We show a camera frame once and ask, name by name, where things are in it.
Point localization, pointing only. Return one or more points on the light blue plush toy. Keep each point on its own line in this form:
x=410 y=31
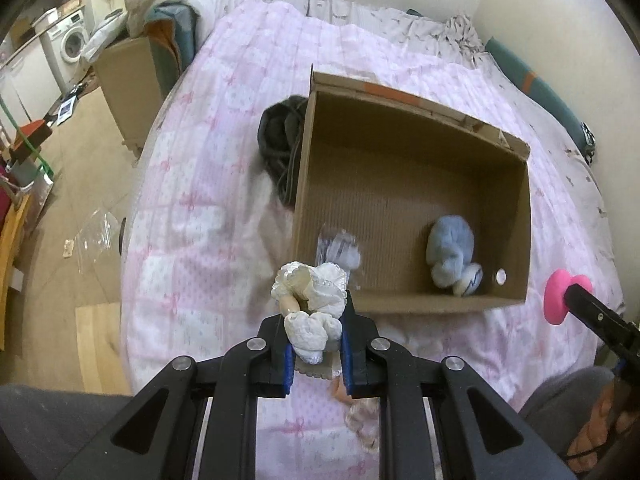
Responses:
x=450 y=240

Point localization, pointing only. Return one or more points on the black white patterned item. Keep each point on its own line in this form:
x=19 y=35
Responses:
x=588 y=140

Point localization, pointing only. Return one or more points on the doll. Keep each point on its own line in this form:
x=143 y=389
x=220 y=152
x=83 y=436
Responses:
x=310 y=285

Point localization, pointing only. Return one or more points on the white kitchen cabinet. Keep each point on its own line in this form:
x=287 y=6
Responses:
x=25 y=85

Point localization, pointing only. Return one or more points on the person's right leg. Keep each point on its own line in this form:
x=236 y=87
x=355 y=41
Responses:
x=555 y=400

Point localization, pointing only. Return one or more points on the teal orange folded blanket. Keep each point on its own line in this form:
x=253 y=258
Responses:
x=172 y=35

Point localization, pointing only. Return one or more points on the person's left leg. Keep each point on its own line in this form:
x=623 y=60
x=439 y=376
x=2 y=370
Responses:
x=45 y=425

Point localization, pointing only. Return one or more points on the brown cardboard box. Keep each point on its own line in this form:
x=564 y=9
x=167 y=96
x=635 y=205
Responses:
x=400 y=175

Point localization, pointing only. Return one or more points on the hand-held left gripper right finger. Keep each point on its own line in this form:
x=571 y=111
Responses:
x=348 y=367

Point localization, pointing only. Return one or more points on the person's leg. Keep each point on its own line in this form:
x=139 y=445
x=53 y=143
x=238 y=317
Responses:
x=45 y=425
x=555 y=400

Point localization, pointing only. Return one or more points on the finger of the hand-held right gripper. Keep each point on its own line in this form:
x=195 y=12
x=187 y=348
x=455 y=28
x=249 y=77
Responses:
x=600 y=317

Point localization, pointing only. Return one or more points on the white washing machine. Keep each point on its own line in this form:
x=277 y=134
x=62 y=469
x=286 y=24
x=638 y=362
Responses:
x=70 y=42

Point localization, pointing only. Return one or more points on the tall brown carton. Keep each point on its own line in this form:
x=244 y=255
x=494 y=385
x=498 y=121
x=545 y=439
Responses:
x=130 y=90

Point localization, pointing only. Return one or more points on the clear plastic packet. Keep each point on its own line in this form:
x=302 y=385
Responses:
x=340 y=250

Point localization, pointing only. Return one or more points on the teal bolster pillow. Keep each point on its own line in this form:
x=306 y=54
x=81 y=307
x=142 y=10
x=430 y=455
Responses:
x=542 y=87

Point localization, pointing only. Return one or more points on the red box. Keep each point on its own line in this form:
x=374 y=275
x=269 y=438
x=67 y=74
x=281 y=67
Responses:
x=35 y=135

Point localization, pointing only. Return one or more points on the dark cloth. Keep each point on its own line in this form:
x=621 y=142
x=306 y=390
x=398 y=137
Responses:
x=277 y=140

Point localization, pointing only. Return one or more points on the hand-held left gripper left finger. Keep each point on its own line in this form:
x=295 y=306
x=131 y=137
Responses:
x=287 y=366

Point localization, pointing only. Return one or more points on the clear plastic bag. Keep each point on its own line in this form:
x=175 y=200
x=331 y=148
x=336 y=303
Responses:
x=97 y=235

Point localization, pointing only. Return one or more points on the printed paper sheet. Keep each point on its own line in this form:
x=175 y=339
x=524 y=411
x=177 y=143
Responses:
x=65 y=110

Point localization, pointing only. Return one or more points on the white blue soft ball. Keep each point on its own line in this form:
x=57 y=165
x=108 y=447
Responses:
x=470 y=280

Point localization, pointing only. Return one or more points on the pink rubber toy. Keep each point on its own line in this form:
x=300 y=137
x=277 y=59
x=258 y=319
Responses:
x=560 y=297

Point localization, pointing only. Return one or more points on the wooden board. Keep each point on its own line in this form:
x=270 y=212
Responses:
x=100 y=340

